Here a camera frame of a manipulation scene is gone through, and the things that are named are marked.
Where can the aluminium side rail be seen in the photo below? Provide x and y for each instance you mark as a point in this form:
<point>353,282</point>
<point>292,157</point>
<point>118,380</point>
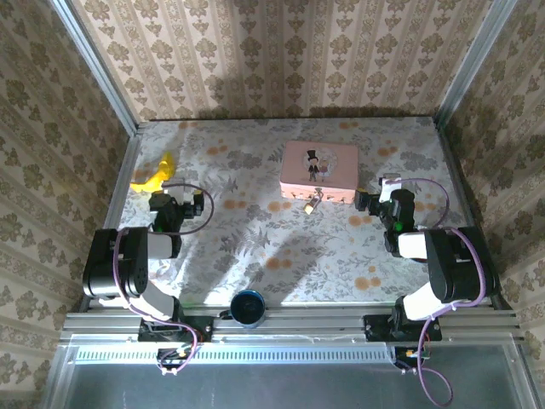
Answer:
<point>457,170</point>
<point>123,179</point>

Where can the brass padlock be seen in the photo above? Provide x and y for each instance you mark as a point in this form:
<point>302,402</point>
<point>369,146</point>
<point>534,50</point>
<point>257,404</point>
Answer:
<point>310,208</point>

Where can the pink tin box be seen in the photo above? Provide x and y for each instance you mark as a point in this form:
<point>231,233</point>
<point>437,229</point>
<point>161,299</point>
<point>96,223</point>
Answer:
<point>319,170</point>

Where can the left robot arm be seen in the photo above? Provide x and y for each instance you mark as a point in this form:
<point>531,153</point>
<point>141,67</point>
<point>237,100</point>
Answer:
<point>106,264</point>

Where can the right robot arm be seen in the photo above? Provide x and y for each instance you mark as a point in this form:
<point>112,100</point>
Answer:
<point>460,264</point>

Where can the aluminium corner post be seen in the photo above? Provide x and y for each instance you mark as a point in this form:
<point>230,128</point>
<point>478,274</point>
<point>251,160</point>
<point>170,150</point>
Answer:
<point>474,64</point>
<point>96,64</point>

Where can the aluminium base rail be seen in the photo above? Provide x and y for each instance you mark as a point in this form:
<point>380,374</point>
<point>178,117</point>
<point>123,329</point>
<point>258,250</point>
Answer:
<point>298,324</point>

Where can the yellow banana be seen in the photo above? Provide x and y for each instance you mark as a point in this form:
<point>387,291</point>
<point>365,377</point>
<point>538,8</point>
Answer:
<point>164,170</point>

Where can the blue mug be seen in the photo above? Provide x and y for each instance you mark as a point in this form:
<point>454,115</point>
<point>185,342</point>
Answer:
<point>247,309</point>

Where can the grey metal sheet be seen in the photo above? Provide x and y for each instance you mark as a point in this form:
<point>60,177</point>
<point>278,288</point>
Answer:
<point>277,387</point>

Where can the small connector board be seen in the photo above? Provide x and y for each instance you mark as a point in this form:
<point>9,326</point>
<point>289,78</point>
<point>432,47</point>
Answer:
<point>168,355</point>
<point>402,355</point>

